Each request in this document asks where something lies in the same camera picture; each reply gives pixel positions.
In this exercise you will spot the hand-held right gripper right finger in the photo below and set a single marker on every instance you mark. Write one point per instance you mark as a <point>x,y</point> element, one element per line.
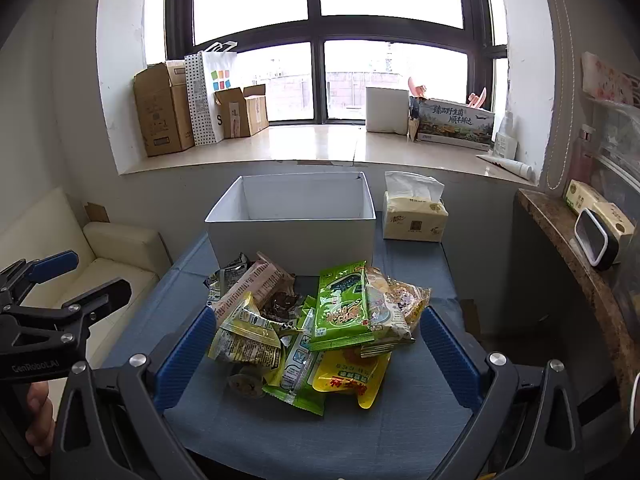
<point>447,355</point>

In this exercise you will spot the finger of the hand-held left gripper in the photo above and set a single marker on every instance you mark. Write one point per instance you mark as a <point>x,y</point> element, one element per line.
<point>107,292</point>
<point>55,262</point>

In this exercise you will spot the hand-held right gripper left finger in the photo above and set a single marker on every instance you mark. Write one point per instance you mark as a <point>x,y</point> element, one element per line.
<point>185,355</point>

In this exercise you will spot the small round jelly cup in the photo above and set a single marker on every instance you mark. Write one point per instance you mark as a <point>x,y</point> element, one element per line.
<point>245,384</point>

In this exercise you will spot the pale crinkled snack packet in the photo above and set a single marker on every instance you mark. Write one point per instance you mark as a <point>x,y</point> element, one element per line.
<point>397,305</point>

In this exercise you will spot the silver green snack packet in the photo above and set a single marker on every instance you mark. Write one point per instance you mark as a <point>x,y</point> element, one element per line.
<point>227,272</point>

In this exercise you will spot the tan packet with patterned edge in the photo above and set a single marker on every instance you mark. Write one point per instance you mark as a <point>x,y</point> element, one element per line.
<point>250,285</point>

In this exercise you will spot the yellow snack packet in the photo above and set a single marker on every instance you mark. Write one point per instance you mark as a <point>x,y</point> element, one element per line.
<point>350,377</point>

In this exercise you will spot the clear packet with dark snack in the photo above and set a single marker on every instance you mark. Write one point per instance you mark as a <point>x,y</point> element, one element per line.
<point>280,306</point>

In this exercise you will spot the green and white packet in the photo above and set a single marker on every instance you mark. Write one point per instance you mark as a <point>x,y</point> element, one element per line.
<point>295,372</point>

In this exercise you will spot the green seaweed packet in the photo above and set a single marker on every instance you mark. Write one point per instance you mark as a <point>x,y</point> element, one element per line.
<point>340,310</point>

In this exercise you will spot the white cardboard box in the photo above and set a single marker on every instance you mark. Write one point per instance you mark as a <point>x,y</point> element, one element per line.
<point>300,245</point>

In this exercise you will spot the person's left hand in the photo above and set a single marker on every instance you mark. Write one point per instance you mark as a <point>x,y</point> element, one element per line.
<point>40,415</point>

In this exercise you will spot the cream sofa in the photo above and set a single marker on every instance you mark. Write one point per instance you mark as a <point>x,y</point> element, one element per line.
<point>115,255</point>

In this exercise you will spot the brown cardboard scrap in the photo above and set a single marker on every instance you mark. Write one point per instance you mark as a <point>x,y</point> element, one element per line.
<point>97,212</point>

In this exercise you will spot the yellow tissue pack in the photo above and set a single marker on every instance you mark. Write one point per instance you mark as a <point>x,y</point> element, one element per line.
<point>412,217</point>

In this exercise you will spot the blue table cover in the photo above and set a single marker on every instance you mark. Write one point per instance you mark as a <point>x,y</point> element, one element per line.
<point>310,435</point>

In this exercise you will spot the brown stone counter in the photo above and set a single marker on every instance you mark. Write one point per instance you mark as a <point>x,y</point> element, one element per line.
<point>550,215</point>

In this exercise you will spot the white framed black device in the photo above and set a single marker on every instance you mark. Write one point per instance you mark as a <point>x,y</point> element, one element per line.
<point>590,240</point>

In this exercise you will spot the large brown cardboard box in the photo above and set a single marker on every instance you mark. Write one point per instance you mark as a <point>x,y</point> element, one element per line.
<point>162,110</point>

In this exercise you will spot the white tube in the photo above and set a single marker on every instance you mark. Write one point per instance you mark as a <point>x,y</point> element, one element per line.
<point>507,164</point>

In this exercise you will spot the green and white box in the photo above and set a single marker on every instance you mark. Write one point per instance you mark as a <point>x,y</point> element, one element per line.
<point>595,205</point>

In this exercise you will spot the polka dot paper bag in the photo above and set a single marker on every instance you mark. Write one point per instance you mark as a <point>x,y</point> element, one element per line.
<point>205,95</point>

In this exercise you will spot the small open cardboard box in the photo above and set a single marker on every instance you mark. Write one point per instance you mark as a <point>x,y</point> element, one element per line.
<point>245,112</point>

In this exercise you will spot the long printed carton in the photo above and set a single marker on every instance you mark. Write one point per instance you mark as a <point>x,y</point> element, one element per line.
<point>452,122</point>

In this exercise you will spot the white foam box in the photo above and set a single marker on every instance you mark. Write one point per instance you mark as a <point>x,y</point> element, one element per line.
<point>386,110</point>

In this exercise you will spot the pink toy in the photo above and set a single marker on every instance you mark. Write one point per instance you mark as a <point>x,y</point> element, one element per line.
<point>416,87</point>
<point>477,99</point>

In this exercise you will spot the clear plastic storage drawers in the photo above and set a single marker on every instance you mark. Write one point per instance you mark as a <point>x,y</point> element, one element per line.
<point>620,160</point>

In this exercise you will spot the floral printed pack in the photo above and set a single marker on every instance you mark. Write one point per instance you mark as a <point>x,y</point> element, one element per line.
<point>607,77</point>

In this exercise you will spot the dark framed window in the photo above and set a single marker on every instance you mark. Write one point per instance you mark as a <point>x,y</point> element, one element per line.
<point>317,35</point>

